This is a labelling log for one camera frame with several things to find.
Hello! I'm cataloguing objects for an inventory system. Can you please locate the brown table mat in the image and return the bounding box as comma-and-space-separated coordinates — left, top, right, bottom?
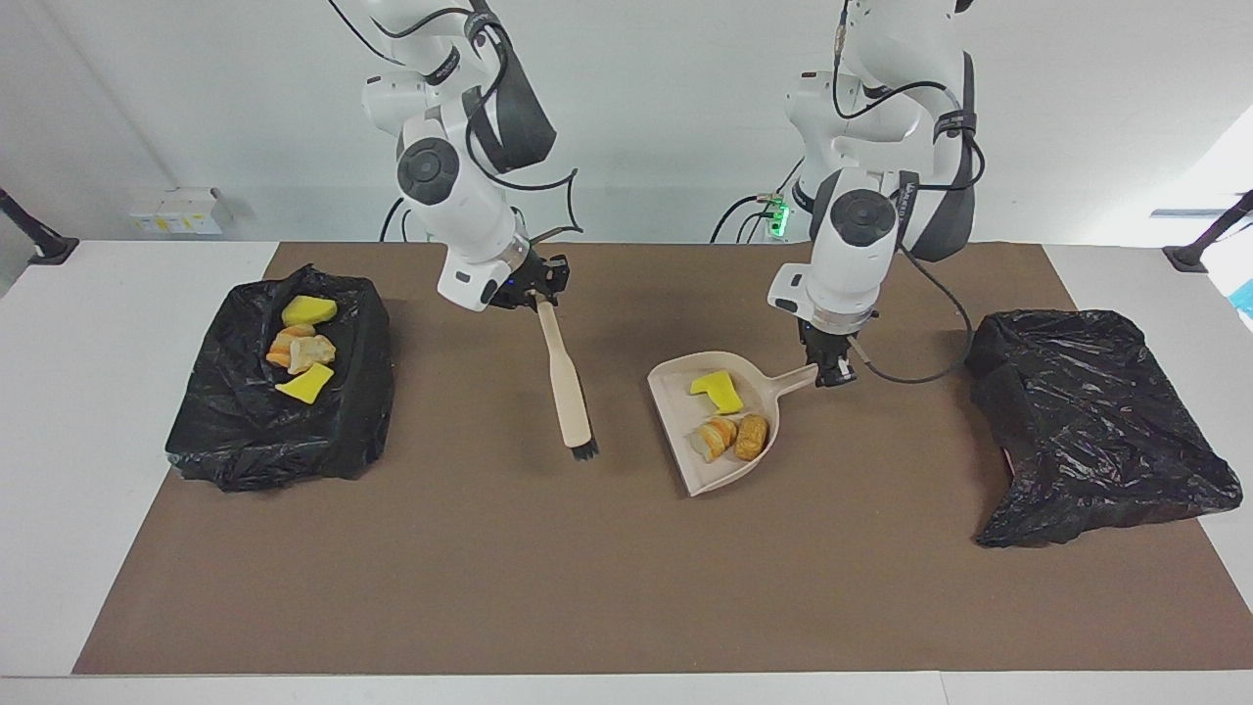
71, 242, 1253, 677

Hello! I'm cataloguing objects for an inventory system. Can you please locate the crumpled bin with black bag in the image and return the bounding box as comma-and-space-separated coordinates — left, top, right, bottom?
964, 309, 1244, 549

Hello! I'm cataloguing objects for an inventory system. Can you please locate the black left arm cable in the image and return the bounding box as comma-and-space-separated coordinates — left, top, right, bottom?
830, 0, 985, 385

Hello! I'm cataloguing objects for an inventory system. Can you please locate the beige plastic dustpan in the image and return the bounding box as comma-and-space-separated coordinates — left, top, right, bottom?
647, 351, 819, 498

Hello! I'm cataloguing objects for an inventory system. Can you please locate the orange striped bread piece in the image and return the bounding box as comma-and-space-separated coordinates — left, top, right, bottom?
266, 323, 319, 369

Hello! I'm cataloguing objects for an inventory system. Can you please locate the boxy bin with black bag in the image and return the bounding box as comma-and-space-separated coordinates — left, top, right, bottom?
164, 264, 395, 493

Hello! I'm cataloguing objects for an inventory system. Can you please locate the brown bread roll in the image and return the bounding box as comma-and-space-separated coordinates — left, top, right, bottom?
734, 413, 771, 462

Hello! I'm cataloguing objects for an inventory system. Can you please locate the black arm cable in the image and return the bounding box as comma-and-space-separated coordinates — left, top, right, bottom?
328, 0, 585, 246
830, 0, 985, 385

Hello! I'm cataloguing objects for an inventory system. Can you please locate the pale flaky pastry piece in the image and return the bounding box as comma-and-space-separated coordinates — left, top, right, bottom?
289, 334, 338, 375

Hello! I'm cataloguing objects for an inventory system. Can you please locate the black camera stand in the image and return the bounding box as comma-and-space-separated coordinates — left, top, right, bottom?
0, 188, 79, 266
1163, 191, 1253, 274

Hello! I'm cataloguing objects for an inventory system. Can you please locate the orange striped croissant piece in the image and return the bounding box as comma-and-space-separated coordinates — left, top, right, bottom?
691, 416, 739, 464

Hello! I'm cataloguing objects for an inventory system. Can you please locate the black left base cable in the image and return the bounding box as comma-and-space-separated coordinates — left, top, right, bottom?
710, 162, 806, 244

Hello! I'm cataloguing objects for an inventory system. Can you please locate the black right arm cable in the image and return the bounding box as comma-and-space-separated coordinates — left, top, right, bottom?
328, 0, 585, 246

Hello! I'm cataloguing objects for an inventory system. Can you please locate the white wall socket box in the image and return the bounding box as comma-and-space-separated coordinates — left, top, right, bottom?
130, 187, 224, 236

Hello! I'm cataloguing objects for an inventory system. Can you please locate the large yellow sponge block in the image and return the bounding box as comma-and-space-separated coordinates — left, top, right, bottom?
275, 363, 336, 405

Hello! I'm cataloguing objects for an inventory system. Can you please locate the notched yellow sponge piece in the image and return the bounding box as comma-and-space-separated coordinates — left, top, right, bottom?
689, 370, 747, 415

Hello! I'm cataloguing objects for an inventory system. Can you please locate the small yellow sponge wedge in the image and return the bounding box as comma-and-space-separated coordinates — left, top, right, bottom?
282, 295, 340, 329

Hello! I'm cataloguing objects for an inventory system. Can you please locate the beige brush with black bristles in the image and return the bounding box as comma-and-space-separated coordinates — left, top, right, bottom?
534, 299, 600, 462

